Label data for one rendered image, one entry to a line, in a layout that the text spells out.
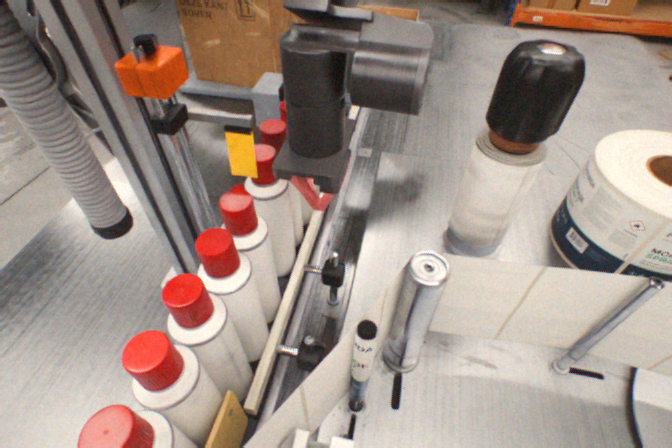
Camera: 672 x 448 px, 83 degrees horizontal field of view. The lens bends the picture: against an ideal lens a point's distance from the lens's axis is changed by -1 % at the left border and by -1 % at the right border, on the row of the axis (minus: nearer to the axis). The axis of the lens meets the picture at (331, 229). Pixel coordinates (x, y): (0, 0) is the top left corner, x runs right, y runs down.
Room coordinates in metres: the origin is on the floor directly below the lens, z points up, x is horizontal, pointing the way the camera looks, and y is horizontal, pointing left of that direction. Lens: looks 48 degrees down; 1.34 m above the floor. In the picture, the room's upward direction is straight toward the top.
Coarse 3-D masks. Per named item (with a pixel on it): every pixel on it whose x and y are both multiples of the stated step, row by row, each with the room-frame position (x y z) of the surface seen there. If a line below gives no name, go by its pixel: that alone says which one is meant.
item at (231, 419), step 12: (228, 396) 0.11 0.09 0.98; (228, 408) 0.11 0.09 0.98; (240, 408) 0.12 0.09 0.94; (216, 420) 0.09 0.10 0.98; (228, 420) 0.10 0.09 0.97; (240, 420) 0.11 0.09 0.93; (216, 432) 0.09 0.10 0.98; (228, 432) 0.09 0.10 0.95; (240, 432) 0.10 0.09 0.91; (216, 444) 0.08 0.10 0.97; (228, 444) 0.09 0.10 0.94
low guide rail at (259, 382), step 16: (352, 112) 0.71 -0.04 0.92; (320, 192) 0.46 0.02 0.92; (304, 240) 0.36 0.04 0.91; (304, 256) 0.33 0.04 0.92; (288, 288) 0.28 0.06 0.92; (288, 304) 0.25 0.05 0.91; (272, 336) 0.21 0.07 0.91; (272, 352) 0.19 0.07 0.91; (256, 384) 0.15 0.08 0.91; (256, 400) 0.13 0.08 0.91
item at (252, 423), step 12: (348, 96) 0.84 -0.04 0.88; (348, 108) 0.78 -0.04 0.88; (360, 108) 0.78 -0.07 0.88; (324, 216) 0.44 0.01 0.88; (312, 252) 0.36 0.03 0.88; (300, 288) 0.30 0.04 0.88; (288, 324) 0.24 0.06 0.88; (276, 360) 0.19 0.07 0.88; (264, 396) 0.15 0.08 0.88; (252, 420) 0.12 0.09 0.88; (252, 432) 0.11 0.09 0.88; (240, 444) 0.10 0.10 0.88
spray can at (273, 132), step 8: (272, 120) 0.40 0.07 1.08; (280, 120) 0.40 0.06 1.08; (264, 128) 0.39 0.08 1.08; (272, 128) 0.39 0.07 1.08; (280, 128) 0.39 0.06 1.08; (264, 136) 0.38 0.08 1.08; (272, 136) 0.38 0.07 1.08; (280, 136) 0.38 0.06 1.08; (272, 144) 0.38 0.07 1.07; (280, 144) 0.38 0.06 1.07; (296, 192) 0.38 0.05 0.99; (296, 200) 0.38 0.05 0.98; (296, 208) 0.38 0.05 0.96; (296, 216) 0.38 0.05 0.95; (296, 224) 0.37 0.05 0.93; (296, 232) 0.37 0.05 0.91; (296, 240) 0.37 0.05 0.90
